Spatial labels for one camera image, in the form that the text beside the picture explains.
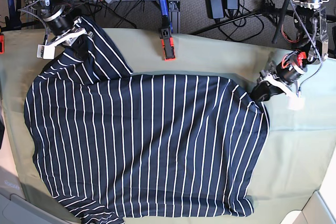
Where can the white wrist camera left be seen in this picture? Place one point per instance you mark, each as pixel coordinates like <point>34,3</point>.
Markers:
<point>296,103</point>

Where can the navy white striped T-shirt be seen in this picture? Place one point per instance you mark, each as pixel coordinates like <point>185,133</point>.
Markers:
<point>110,144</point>

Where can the blue clamp handle centre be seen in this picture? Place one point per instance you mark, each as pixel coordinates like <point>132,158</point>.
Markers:
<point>164,13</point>

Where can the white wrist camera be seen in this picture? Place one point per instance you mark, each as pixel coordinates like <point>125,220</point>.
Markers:
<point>296,103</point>
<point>46,52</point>

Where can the orange black centre clamp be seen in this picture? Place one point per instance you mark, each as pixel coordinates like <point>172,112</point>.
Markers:
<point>167,44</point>

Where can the black tripod stand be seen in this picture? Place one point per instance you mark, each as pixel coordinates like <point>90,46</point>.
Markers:
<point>262,11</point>

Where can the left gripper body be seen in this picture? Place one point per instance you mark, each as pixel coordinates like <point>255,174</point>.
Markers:
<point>286,73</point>

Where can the blue black clamp left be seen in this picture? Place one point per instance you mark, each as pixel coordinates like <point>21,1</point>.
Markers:
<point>13,21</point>

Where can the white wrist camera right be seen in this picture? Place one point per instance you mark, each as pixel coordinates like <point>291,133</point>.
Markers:
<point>46,52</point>

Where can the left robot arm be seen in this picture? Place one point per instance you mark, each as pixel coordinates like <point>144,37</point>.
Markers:
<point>316,52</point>

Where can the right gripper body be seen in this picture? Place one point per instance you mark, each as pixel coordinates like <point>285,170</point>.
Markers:
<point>65,27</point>

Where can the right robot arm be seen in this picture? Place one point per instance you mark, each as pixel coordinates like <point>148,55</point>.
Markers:
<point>37,8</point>

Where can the orange clamp left edge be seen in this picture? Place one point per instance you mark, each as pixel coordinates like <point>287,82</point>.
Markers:
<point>2,44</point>

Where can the aluminium frame post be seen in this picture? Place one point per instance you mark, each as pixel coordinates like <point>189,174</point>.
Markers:
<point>174,7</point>

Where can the light green table cloth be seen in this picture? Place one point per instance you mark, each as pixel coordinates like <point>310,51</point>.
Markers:
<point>290,175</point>

